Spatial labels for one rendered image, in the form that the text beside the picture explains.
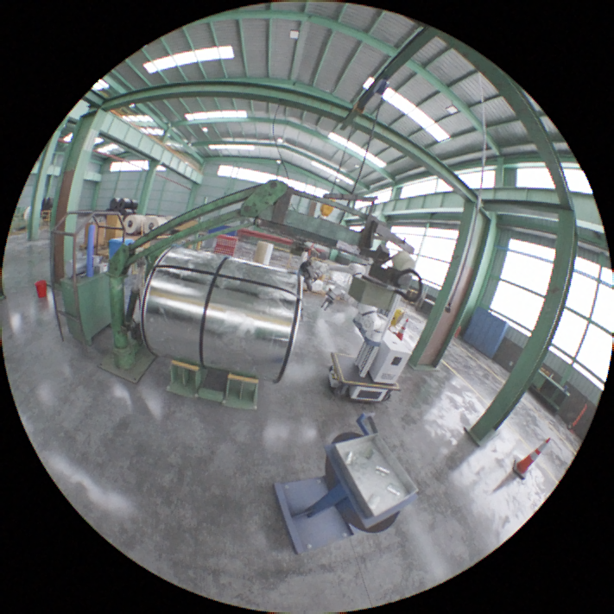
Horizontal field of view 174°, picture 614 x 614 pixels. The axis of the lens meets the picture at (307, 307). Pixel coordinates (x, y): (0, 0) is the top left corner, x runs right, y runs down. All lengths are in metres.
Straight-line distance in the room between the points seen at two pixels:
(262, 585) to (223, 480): 0.89
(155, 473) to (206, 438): 0.58
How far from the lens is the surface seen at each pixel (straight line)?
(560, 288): 3.49
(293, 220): 1.28
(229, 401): 2.20
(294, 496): 1.79
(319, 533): 1.77
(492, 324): 10.54
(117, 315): 2.28
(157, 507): 1.77
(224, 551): 1.67
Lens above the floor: 1.67
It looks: 18 degrees down
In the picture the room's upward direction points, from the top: 17 degrees clockwise
